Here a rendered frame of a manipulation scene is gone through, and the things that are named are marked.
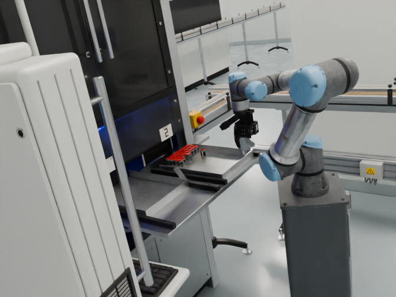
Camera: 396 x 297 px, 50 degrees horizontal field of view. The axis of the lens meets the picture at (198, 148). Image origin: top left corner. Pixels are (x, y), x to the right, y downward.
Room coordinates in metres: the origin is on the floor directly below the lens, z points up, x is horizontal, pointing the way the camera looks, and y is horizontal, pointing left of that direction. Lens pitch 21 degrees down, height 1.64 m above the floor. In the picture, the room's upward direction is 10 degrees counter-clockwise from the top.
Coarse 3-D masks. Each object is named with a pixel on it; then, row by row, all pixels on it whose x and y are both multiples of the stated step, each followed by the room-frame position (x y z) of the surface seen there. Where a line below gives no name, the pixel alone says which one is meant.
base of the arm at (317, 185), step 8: (296, 176) 1.52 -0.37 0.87; (304, 176) 1.49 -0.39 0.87; (312, 176) 1.48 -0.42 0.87; (320, 176) 1.49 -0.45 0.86; (296, 184) 1.51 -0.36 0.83; (304, 184) 1.49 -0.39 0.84; (312, 184) 1.48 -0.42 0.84; (320, 184) 1.48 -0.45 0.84; (328, 184) 1.50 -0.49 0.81; (296, 192) 1.50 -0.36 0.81; (304, 192) 1.48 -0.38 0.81; (312, 192) 1.47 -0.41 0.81; (320, 192) 1.47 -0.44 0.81
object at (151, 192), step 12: (132, 180) 1.73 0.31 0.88; (144, 180) 1.70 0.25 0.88; (156, 180) 1.67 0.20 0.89; (168, 180) 1.63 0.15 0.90; (180, 180) 1.59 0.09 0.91; (120, 192) 1.63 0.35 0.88; (132, 192) 1.61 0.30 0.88; (144, 192) 1.59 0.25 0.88; (156, 192) 1.57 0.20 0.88; (168, 192) 1.55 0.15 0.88; (180, 192) 1.52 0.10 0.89; (120, 204) 1.45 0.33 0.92; (144, 204) 1.48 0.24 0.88; (156, 204) 1.41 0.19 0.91
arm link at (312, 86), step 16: (320, 64) 1.26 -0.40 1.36; (336, 64) 1.26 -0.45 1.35; (304, 80) 1.23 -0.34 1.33; (320, 80) 1.20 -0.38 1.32; (336, 80) 1.22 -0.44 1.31; (304, 96) 1.22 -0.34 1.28; (320, 96) 1.20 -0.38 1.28; (304, 112) 1.28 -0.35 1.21; (320, 112) 1.26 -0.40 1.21; (288, 128) 1.35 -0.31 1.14; (304, 128) 1.32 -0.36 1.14; (272, 144) 1.46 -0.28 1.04; (288, 144) 1.37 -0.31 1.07; (272, 160) 1.43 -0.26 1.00; (288, 160) 1.40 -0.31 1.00; (272, 176) 1.42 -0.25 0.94
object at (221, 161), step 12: (192, 144) 1.97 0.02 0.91; (204, 144) 1.93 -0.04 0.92; (216, 156) 1.83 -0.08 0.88; (228, 156) 1.81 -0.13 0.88; (240, 156) 1.78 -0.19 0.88; (252, 156) 1.75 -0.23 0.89; (168, 168) 1.74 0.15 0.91; (180, 168) 1.69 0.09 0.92; (192, 168) 1.75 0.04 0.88; (204, 168) 1.72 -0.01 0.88; (216, 168) 1.70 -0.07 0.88; (228, 168) 1.68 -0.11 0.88
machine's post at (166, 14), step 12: (168, 0) 2.04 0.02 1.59; (168, 12) 2.03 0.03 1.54; (168, 24) 2.02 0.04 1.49; (168, 36) 2.00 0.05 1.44; (168, 48) 2.01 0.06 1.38; (180, 72) 2.04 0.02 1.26; (180, 84) 2.02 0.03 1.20; (180, 96) 2.01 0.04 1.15; (180, 108) 2.00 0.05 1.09; (180, 132) 2.02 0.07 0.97; (180, 144) 2.03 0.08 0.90; (204, 216) 2.03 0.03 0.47; (204, 228) 2.01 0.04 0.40; (204, 240) 2.00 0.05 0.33; (216, 276) 2.03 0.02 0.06
